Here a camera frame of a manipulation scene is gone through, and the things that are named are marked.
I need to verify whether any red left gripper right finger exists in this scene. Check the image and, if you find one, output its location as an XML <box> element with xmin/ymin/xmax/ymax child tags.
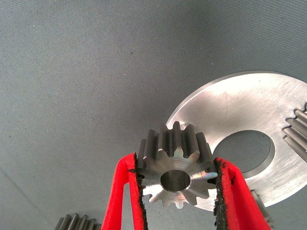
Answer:
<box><xmin>213</xmin><ymin>157</ymin><xmax>271</xmax><ymax>230</ymax></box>

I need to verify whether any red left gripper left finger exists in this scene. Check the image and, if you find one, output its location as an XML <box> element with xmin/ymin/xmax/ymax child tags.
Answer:
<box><xmin>100</xmin><ymin>152</ymin><xmax>148</xmax><ymax>230</ymax></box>

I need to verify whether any larger steel gear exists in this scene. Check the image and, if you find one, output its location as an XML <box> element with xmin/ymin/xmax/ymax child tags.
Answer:
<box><xmin>54</xmin><ymin>213</ymin><xmax>102</xmax><ymax>230</ymax></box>

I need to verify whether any small steel gear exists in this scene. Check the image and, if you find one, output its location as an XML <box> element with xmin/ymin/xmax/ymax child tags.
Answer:
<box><xmin>282</xmin><ymin>103</ymin><xmax>307</xmax><ymax>163</ymax></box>
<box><xmin>250</xmin><ymin>189</ymin><xmax>275</xmax><ymax>230</ymax></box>
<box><xmin>138</xmin><ymin>121</ymin><xmax>219</xmax><ymax>209</ymax></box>

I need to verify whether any round metal plate with hole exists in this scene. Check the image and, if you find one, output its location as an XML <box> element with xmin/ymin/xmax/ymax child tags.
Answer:
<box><xmin>165</xmin><ymin>70</ymin><xmax>307</xmax><ymax>213</ymax></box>

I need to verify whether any dark grey table cloth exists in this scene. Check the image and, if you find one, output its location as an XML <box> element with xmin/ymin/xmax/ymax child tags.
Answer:
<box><xmin>0</xmin><ymin>0</ymin><xmax>307</xmax><ymax>230</ymax></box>

